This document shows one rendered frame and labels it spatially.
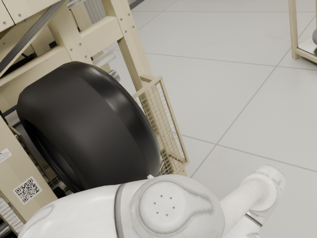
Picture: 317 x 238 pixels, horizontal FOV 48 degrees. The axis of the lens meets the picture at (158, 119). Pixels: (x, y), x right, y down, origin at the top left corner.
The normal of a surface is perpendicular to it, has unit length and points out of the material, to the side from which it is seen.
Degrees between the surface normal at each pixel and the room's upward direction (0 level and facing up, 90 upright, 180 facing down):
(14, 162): 90
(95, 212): 15
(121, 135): 67
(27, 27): 90
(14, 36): 90
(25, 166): 90
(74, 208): 7
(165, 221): 26
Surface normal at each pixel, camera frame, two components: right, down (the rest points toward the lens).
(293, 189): -0.28, -0.77
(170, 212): -0.16, -0.40
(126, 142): 0.54, 0.04
